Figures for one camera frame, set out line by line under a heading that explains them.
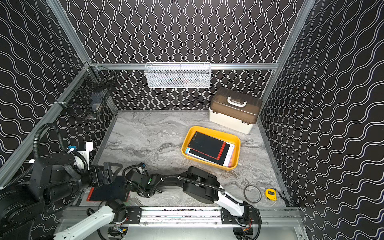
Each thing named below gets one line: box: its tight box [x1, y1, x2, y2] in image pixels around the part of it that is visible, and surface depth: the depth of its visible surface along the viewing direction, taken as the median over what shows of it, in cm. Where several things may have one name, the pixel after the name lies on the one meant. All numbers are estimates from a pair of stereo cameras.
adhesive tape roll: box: [243, 185, 262, 204], surface depth 83 cm
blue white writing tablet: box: [184, 141, 235, 167], surface depth 95 cm
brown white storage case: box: [209, 87, 263, 135], surface depth 100 cm
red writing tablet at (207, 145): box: [187, 131, 226, 160], surface depth 100 cm
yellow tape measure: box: [265, 188, 278, 201], surface depth 81 cm
